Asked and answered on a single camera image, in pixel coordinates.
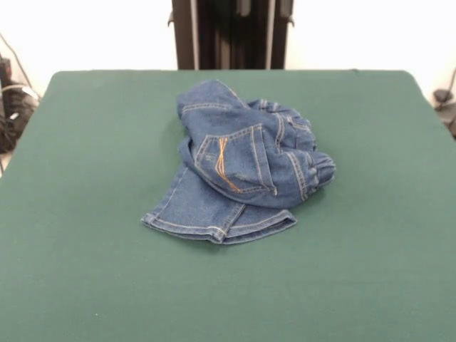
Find blue denim jeans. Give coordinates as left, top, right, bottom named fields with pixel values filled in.
left=140, top=78, right=338, bottom=247

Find dark green table cloth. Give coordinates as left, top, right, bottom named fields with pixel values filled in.
left=0, top=69, right=456, bottom=342

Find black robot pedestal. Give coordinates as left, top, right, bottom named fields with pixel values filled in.
left=166, top=0, right=296, bottom=71

